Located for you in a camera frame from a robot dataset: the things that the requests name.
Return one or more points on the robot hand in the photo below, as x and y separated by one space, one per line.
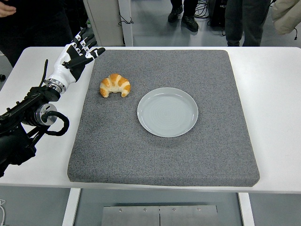
61 68

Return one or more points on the person's hand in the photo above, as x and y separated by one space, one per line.
7 10

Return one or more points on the golden croissant bread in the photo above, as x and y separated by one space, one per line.
115 82

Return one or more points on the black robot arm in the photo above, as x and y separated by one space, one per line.
14 143

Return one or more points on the grey round plate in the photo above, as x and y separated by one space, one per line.
167 113

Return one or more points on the grey metal plate with screws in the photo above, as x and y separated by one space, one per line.
141 216

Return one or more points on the person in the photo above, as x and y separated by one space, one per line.
188 21
30 28
244 21
78 14

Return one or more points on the small black object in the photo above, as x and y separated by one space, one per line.
2 77

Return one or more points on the white cabinet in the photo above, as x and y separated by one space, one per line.
103 21

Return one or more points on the grey speckled mat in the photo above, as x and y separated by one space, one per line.
164 160

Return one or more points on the white table leg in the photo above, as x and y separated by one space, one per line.
246 212
70 209

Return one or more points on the black equipment box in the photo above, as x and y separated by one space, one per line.
218 14

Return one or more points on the beige jacket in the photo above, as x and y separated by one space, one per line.
285 16

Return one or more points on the white post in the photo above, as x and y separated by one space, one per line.
127 35

